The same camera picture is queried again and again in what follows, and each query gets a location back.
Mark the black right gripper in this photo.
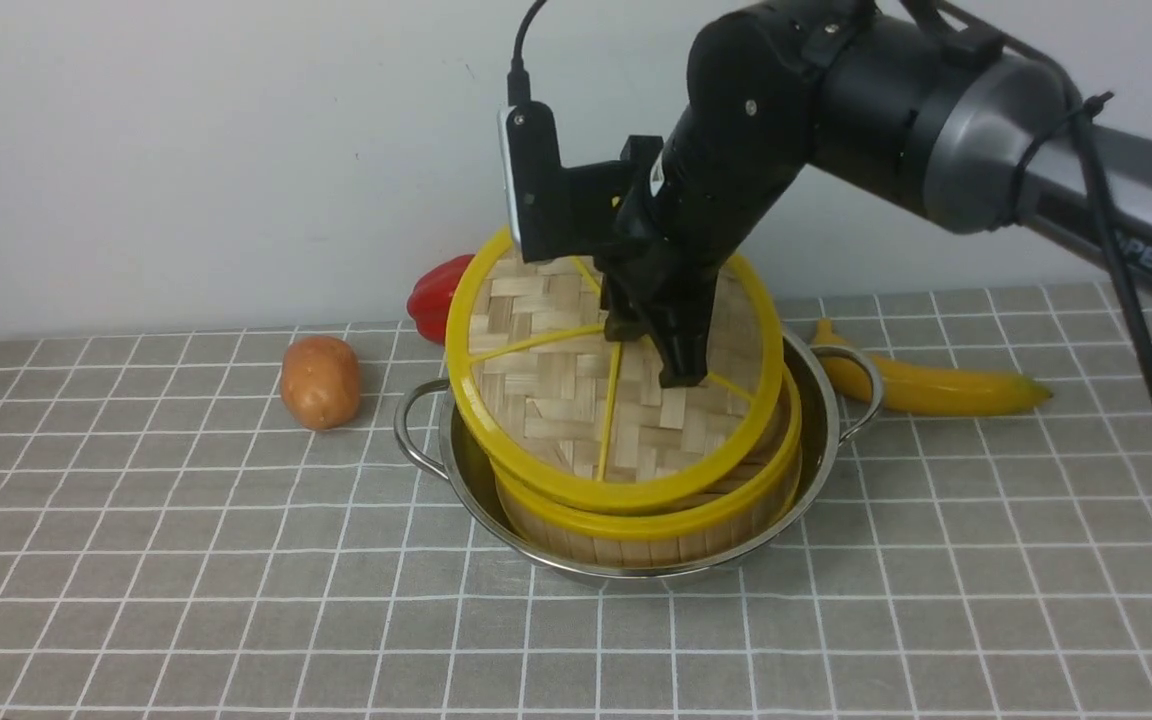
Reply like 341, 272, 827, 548
596, 129, 806, 389

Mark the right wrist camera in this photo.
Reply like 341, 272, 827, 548
500, 101, 664, 264

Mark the grey checked tablecloth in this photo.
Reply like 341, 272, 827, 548
0, 285, 1152, 719

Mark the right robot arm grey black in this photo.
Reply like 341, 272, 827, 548
622, 1, 1107, 387

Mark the red bell pepper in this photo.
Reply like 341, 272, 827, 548
406, 253, 473, 346

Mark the black camera cable right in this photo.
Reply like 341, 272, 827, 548
506, 0, 1152, 551

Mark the brown potato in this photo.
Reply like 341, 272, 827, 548
280, 334, 362, 430

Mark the woven bamboo steamer lid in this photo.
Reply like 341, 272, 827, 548
445, 227, 803, 514

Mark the stainless steel pot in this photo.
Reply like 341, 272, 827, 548
394, 325, 884, 588

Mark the yellow banana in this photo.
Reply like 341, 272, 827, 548
812, 318, 1053, 416

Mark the bamboo steamer basket yellow rim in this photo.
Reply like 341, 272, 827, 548
495, 370, 804, 569

